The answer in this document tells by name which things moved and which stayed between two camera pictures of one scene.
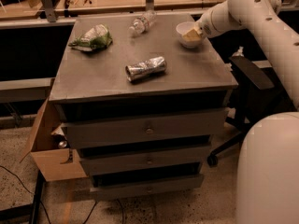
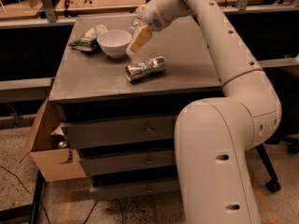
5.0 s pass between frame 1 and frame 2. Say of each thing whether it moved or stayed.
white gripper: moved
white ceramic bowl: moved
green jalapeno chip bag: stayed
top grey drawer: stayed
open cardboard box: stayed
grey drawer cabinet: stayed
